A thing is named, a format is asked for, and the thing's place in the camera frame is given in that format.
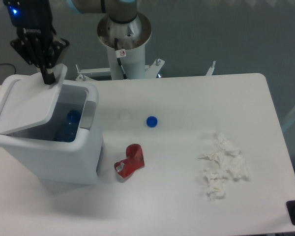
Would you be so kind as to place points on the white plastic trash can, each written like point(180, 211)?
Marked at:
point(73, 162)

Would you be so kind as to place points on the white trash can lid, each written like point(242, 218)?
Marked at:
point(26, 101)

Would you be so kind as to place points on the crushed red can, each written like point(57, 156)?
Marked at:
point(133, 161)

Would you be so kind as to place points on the white base frame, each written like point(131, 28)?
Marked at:
point(151, 71)

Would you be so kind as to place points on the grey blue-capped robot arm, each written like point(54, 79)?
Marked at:
point(123, 30)

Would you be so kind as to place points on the crumpled white tissue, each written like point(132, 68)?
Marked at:
point(226, 163)

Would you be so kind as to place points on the blue bottle cap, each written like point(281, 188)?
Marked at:
point(152, 121)

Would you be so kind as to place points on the blue plastic bottle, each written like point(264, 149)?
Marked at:
point(67, 131)

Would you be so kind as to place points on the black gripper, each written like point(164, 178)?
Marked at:
point(33, 21)

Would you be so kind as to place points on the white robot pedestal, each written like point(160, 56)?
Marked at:
point(132, 61)

